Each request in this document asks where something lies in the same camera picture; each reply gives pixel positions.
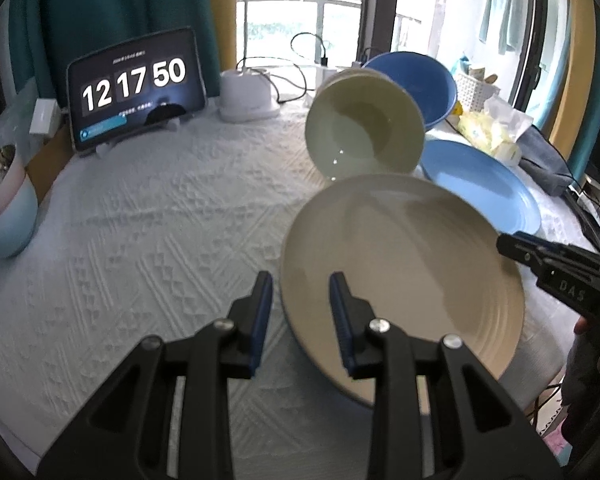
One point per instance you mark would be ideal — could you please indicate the yellow tissue pack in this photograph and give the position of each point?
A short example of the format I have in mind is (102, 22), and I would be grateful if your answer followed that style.
(495, 125)

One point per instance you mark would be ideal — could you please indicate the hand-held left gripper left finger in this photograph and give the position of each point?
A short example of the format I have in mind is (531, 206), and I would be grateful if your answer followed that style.
(265, 305)

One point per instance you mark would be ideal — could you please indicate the pink strawberry bowl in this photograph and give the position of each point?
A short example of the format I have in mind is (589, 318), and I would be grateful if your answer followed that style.
(7, 225)

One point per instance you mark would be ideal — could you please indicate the white plastic basket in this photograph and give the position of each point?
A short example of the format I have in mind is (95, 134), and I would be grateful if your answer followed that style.
(475, 90)

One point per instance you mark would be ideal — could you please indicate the hanging light blue towel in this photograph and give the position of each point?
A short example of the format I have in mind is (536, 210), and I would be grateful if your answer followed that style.
(502, 10)

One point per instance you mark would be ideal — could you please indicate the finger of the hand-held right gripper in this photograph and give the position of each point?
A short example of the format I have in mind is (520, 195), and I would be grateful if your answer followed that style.
(540, 241)
(515, 249)

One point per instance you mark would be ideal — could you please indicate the cream bowl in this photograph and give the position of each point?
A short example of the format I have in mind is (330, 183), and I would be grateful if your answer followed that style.
(360, 125)

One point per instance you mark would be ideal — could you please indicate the person's right hand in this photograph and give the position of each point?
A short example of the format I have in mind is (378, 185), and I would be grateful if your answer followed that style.
(580, 326)

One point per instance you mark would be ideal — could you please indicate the balcony railing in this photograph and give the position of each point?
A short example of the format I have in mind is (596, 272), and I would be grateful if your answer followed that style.
(305, 2)

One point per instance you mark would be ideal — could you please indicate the dark window frame post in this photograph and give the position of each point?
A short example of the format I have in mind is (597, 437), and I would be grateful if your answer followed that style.
(380, 5)

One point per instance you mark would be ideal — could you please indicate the blue bowl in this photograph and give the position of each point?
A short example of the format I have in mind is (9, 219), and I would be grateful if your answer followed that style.
(430, 90)

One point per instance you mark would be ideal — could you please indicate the cream plate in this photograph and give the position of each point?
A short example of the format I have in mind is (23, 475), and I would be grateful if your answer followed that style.
(405, 260)

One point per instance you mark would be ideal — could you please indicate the teal curtain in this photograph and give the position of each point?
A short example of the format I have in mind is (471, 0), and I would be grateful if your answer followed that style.
(105, 0)

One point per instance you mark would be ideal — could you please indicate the black tablet showing clock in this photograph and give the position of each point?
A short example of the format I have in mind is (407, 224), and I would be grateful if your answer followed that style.
(130, 85)

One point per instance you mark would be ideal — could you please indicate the grey pouch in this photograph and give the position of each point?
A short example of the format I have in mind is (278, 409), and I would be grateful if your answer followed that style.
(545, 160)

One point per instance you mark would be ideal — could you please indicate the white desk lamp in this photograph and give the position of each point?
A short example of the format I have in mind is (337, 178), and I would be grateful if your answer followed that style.
(247, 95)

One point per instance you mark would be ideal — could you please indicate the white tablet stand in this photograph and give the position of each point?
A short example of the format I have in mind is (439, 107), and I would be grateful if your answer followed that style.
(105, 149)

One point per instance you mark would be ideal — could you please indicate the blue plate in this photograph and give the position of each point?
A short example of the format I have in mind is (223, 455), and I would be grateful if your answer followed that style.
(480, 180)

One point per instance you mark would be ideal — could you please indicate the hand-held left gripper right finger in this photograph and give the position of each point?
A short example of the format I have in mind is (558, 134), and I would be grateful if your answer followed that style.
(337, 310)

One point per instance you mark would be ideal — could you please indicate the yellow curtain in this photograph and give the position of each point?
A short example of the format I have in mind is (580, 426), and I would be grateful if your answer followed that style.
(222, 10)

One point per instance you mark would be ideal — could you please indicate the small white box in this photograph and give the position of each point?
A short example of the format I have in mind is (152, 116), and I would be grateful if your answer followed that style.
(43, 117)

